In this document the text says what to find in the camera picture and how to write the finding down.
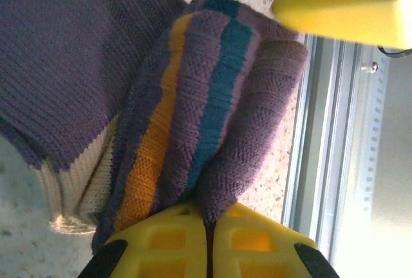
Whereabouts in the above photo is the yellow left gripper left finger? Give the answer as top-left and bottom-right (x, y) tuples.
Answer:
(77, 202), (211, 278)

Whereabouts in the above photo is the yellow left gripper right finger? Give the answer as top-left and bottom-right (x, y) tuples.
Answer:
(211, 202), (341, 278)

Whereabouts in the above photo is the purple sock with beige toe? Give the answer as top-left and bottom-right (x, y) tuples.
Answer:
(0, 0), (310, 258)

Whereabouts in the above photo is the aluminium front frame rail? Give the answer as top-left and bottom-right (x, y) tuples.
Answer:
(283, 33), (364, 259)

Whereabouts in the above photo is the slotted grey cable duct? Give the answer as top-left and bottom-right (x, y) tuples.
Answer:
(362, 55), (392, 214)

